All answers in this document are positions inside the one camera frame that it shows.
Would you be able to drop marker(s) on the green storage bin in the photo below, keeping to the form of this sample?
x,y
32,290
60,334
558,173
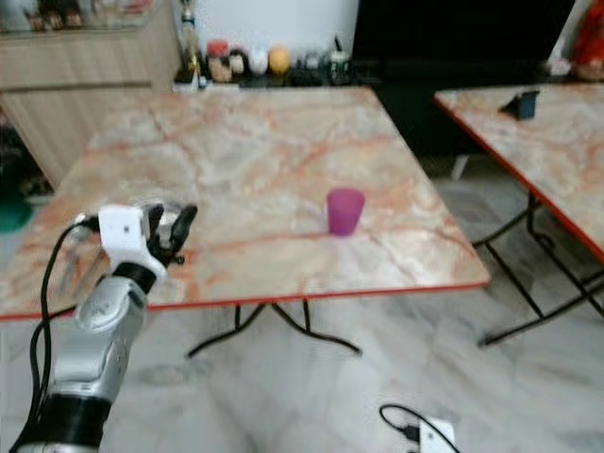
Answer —
x,y
14,203

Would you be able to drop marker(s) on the red lidded glass jar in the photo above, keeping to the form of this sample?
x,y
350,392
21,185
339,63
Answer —
x,y
218,62

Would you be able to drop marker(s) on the light wooden cabinet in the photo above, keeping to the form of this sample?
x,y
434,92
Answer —
x,y
85,94

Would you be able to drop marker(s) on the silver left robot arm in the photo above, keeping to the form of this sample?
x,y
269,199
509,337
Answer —
x,y
99,349

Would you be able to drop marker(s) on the purple plastic cup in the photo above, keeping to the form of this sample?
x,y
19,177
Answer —
x,y
344,212

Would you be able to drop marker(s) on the gold trophy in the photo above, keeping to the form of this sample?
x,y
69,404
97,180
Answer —
x,y
191,47

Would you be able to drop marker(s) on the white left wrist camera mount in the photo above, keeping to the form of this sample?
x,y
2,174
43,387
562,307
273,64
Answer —
x,y
125,231

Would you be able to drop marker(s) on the dark phone stand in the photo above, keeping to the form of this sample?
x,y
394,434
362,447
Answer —
x,y
524,104

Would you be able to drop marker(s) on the yellow orange egg toy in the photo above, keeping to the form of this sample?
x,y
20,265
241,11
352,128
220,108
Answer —
x,y
278,60

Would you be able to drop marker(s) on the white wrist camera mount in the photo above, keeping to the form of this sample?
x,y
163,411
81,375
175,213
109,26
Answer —
x,y
437,437
125,231

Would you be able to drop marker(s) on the white blue egg toy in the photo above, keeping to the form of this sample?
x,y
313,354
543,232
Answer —
x,y
258,60

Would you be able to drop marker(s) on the black television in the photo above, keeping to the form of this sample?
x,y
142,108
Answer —
x,y
462,26

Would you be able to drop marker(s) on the black white egg toy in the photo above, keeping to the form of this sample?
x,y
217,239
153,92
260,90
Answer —
x,y
238,62

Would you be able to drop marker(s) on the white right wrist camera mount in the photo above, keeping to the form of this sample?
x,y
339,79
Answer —
x,y
437,437

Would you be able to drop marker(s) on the black metal table leg frame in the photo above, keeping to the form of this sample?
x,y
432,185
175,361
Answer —
x,y
538,274
316,332

